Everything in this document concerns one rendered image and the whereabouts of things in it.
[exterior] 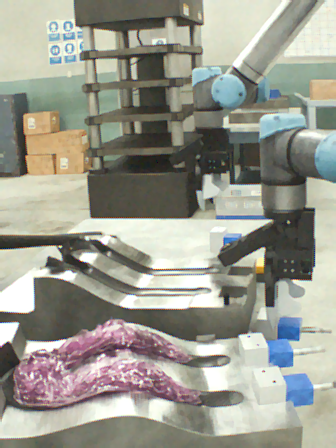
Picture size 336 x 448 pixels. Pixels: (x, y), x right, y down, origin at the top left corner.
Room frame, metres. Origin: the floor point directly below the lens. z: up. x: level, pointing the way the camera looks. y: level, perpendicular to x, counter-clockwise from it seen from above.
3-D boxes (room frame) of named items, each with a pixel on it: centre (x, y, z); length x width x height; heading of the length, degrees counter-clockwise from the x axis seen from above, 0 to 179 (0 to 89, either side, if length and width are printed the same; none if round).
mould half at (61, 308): (1.07, 0.10, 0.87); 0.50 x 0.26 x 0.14; 76
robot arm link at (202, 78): (1.49, -0.12, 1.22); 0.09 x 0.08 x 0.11; 68
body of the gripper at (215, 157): (1.49, -0.13, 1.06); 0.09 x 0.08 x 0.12; 67
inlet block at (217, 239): (1.47, -0.17, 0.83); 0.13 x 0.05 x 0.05; 67
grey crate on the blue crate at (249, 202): (4.21, -0.68, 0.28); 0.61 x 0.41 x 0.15; 76
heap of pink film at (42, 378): (0.71, 0.10, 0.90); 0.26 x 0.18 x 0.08; 93
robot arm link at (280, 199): (0.92, -0.19, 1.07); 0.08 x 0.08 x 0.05
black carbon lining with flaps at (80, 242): (1.06, 0.09, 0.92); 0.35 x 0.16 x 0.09; 76
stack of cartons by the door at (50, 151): (7.71, 1.42, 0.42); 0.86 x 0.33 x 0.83; 76
